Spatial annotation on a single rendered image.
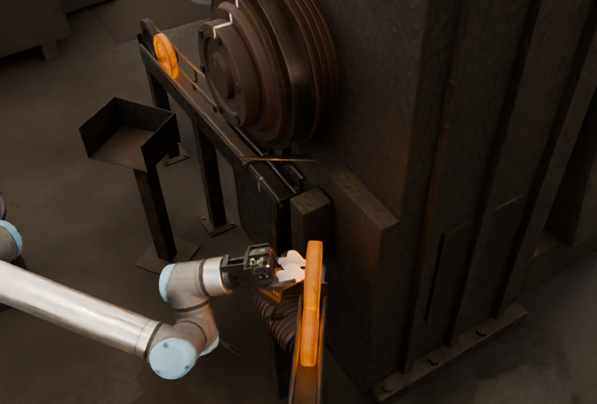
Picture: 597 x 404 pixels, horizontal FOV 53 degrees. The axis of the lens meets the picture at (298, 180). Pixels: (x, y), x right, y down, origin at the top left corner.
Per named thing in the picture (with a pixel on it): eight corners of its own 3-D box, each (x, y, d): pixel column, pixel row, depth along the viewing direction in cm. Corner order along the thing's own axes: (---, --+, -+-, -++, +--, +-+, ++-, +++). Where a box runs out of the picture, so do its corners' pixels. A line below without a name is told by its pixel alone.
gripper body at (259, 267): (267, 267, 134) (218, 274, 137) (280, 290, 139) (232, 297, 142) (271, 241, 139) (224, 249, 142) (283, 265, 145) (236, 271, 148)
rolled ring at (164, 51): (172, 88, 251) (179, 85, 252) (170, 56, 235) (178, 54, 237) (155, 59, 259) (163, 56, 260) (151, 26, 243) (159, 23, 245)
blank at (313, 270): (322, 227, 142) (308, 226, 142) (319, 276, 129) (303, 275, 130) (322, 273, 151) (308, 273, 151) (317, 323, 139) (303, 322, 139)
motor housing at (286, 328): (291, 360, 220) (286, 267, 183) (324, 410, 205) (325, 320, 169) (260, 377, 215) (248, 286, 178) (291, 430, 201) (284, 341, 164)
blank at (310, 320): (320, 312, 156) (306, 312, 157) (318, 289, 143) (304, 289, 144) (315, 374, 148) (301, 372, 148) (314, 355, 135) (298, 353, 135)
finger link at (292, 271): (310, 265, 133) (270, 269, 135) (317, 281, 137) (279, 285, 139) (311, 253, 135) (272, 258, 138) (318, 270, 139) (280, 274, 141)
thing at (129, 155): (152, 229, 269) (114, 96, 220) (202, 247, 261) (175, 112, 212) (123, 261, 256) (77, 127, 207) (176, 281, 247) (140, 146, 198)
